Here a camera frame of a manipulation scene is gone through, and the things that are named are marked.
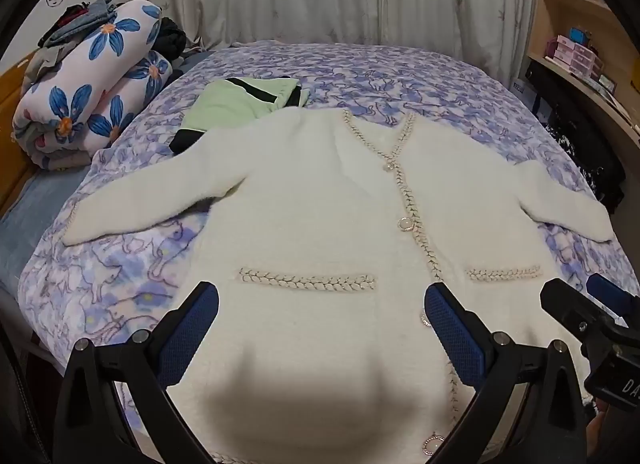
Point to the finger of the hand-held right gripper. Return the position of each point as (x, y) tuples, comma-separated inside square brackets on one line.
[(565, 301), (607, 289)]

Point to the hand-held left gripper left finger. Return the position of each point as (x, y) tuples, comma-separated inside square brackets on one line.
[(192, 329)]

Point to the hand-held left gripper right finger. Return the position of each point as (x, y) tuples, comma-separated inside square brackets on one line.
[(452, 334)]

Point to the white fluffy cardigan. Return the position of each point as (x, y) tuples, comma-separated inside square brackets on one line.
[(320, 204)]

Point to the pile of grey clothes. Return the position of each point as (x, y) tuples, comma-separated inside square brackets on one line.
[(75, 28)]

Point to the black white patterned cloth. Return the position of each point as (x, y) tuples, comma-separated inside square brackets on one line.
[(567, 143)]

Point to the blue bed sheet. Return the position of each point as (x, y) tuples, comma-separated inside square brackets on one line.
[(30, 224)]

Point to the small framed picture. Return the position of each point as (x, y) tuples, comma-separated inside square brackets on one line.
[(607, 82)]

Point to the white cardboard box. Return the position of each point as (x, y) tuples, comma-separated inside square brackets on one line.
[(522, 88)]

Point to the green and black folded garment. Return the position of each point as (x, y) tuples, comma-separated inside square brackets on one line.
[(225, 103)]

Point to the pink drawer organizer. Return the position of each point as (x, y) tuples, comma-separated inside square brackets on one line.
[(575, 56)]

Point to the teal box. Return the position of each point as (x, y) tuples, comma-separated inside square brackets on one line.
[(580, 35)]

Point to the grey pillow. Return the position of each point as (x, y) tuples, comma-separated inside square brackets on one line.
[(195, 63)]

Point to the wooden shelf desk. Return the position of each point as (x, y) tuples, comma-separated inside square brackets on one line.
[(565, 13)]

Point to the rolled blue-flower quilt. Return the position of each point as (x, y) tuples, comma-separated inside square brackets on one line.
[(75, 73)]

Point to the wooden bed frame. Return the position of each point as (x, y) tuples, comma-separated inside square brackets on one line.
[(10, 153)]

